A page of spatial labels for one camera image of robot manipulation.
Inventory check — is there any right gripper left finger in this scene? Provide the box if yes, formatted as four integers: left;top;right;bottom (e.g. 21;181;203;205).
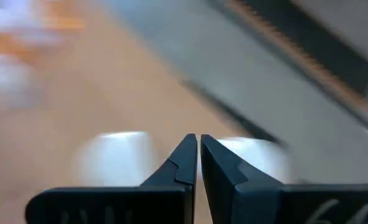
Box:
25;133;198;224

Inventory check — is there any small amber pill bottle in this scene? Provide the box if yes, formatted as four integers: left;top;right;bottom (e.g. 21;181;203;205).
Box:
0;0;86;31

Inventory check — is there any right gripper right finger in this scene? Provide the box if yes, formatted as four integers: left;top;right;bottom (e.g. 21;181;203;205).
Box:
201;134;368;224

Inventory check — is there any black computer case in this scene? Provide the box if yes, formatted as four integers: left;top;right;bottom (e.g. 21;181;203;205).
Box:
224;0;368;105

